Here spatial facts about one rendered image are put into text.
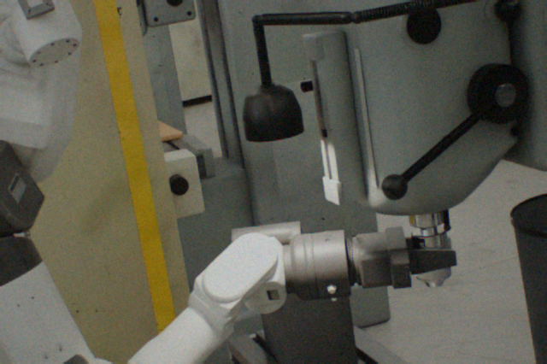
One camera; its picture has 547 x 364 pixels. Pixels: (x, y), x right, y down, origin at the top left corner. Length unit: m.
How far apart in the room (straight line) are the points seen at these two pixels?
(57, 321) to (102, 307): 1.81
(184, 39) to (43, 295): 8.48
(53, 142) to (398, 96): 0.45
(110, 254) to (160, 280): 0.18
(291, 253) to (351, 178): 0.14
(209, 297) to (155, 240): 1.74
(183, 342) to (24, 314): 0.20
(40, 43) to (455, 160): 0.51
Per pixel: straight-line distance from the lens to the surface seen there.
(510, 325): 4.11
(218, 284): 1.30
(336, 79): 1.22
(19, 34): 1.26
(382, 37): 1.18
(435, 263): 1.32
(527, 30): 1.24
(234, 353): 1.98
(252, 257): 1.31
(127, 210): 3.00
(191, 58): 9.70
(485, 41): 1.23
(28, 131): 1.30
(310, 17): 1.12
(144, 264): 3.05
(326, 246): 1.31
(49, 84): 1.33
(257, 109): 1.19
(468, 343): 4.00
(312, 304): 1.72
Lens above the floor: 1.70
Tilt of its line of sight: 15 degrees down
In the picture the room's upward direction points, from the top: 9 degrees counter-clockwise
